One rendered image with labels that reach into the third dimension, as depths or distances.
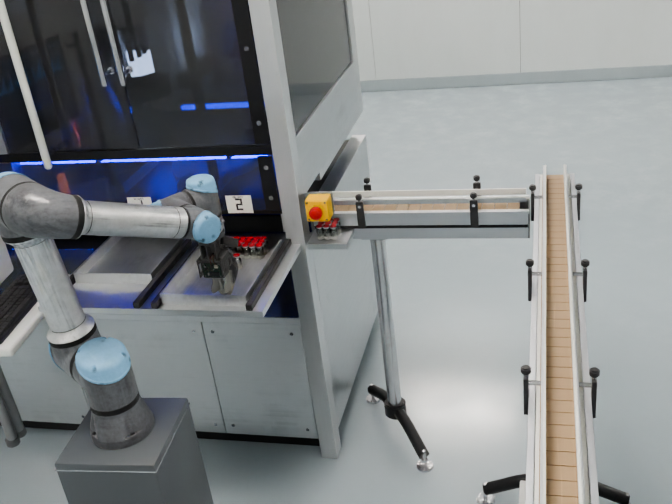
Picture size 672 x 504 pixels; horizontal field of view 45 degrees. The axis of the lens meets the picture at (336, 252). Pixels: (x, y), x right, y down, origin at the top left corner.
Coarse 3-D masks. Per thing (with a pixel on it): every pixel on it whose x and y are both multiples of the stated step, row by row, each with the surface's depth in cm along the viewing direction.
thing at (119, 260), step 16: (112, 240) 269; (128, 240) 272; (144, 240) 271; (160, 240) 269; (176, 240) 268; (96, 256) 260; (112, 256) 263; (128, 256) 261; (144, 256) 260; (160, 256) 259; (80, 272) 251; (96, 272) 254; (112, 272) 252; (128, 272) 251; (144, 272) 250
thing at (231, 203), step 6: (228, 198) 253; (234, 198) 253; (240, 198) 252; (246, 198) 252; (228, 204) 254; (234, 204) 254; (246, 204) 253; (228, 210) 255; (234, 210) 255; (240, 210) 254; (246, 210) 254; (252, 210) 253
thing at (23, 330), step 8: (32, 312) 252; (40, 312) 252; (24, 320) 248; (32, 320) 247; (40, 320) 251; (16, 328) 244; (24, 328) 243; (32, 328) 246; (8, 336) 240; (16, 336) 240; (24, 336) 241; (0, 344) 237; (8, 344) 236; (16, 344) 237; (0, 352) 235; (8, 352) 234
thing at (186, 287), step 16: (192, 256) 250; (272, 256) 244; (192, 272) 246; (240, 272) 242; (256, 272) 241; (176, 288) 238; (192, 288) 237; (208, 288) 236; (240, 288) 234; (176, 304) 230; (192, 304) 229; (208, 304) 227; (224, 304) 226; (240, 304) 225
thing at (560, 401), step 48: (576, 240) 225; (528, 288) 207; (576, 288) 203; (576, 336) 185; (528, 384) 167; (576, 384) 163; (528, 432) 158; (576, 432) 151; (528, 480) 146; (576, 480) 146
